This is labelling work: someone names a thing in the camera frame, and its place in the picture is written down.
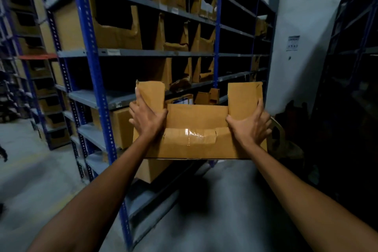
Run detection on dark shelving rack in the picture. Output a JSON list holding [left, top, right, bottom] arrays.
[[309, 0, 378, 226]]

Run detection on person's right forearm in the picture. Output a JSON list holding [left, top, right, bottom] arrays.
[[244, 142, 378, 252]]

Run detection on distant blue shelving rack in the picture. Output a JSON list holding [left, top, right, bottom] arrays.
[[0, 0, 72, 151]]

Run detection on person's left hand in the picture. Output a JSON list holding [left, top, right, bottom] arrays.
[[128, 86, 168, 141]]

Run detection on low closed cardboard carton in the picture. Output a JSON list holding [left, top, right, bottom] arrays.
[[134, 159, 172, 184]]

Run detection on stack of distant cardboard bins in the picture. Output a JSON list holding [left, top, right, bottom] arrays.
[[3, 0, 71, 146]]

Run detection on white paper wall notice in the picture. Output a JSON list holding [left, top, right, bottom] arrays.
[[285, 35, 301, 52]]

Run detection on small plain cardboard box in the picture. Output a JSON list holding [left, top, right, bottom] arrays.
[[194, 91, 211, 105], [208, 88, 221, 104]]

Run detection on row of cut-front cardboard bins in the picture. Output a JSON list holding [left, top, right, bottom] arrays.
[[44, 0, 269, 91]]

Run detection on beige plastic chair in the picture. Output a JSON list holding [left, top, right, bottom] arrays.
[[267, 115, 305, 170]]

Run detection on taped cardboard box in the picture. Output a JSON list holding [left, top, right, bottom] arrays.
[[132, 81, 268, 160]]

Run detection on white-labelled small cardboard box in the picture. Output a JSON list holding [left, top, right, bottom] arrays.
[[165, 94, 194, 106]]

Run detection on person's right hand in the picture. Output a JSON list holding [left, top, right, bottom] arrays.
[[226, 98, 273, 148]]

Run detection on person's left forearm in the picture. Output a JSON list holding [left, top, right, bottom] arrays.
[[27, 134, 161, 252]]

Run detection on large closed cardboard carton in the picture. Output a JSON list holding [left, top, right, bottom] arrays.
[[91, 107, 136, 150]]

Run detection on blue and grey shelving rack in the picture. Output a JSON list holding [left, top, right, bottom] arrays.
[[33, 0, 279, 251]]

